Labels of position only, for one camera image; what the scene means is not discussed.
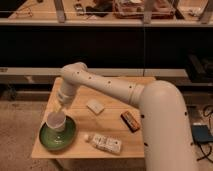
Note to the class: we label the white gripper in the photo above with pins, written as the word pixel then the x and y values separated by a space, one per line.
pixel 64 100

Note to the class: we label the white ceramic cup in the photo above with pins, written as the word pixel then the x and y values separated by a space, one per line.
pixel 56 121

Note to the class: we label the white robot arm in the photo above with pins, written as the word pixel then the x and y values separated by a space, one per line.
pixel 165 122

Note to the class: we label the green ceramic bowl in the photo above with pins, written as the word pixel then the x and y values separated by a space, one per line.
pixel 54 141

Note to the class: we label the white lying bottle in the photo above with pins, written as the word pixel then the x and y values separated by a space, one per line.
pixel 104 143

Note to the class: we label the brown chocolate bar pack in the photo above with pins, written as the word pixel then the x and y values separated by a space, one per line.
pixel 130 121

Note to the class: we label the black device on shelf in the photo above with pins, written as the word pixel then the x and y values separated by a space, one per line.
pixel 79 9

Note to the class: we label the tray of items on shelf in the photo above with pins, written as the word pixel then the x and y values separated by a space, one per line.
pixel 136 8

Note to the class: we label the blue box on floor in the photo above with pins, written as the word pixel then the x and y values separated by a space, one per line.
pixel 201 134

